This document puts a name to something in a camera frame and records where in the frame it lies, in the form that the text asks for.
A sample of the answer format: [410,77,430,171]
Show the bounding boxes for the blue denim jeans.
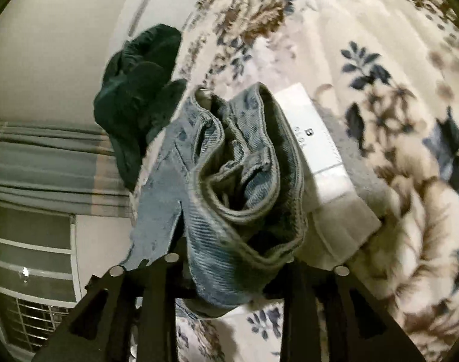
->
[124,83,386,317]

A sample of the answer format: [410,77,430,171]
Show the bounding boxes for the white framed window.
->
[0,201,82,361]

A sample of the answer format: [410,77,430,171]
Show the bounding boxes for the grey striped curtain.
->
[0,121,130,218]

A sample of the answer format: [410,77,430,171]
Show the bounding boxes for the dark green garment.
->
[94,24,186,191]

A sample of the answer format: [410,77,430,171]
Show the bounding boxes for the floral patterned bed blanket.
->
[174,0,459,361]

